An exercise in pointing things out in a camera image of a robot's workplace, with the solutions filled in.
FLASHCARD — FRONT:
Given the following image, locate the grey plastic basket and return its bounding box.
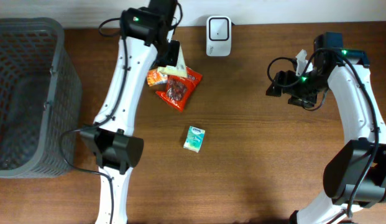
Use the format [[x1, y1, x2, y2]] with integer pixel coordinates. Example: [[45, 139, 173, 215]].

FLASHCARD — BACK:
[[0, 17, 82, 179]]

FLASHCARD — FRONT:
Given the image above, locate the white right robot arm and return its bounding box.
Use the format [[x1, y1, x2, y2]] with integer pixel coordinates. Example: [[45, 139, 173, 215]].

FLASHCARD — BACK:
[[266, 32, 386, 223]]

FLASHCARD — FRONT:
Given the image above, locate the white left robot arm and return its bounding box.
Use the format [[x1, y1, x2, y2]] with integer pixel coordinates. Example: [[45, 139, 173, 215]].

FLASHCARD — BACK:
[[80, 0, 182, 223]]

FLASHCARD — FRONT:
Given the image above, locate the white barcode scanner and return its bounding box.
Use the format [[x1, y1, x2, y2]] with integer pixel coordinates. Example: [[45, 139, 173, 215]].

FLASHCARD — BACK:
[[206, 16, 232, 57]]

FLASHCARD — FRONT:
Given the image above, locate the green tissue pack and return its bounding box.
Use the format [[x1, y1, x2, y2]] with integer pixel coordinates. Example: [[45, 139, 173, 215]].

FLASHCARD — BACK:
[[183, 126, 205, 153]]

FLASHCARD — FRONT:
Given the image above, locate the red snack bag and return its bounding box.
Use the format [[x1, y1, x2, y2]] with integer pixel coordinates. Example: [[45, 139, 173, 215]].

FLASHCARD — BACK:
[[155, 67, 203, 112]]

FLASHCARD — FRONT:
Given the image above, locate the orange tissue pack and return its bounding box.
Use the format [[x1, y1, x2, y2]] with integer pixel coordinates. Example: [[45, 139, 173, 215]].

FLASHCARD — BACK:
[[147, 69, 168, 86]]

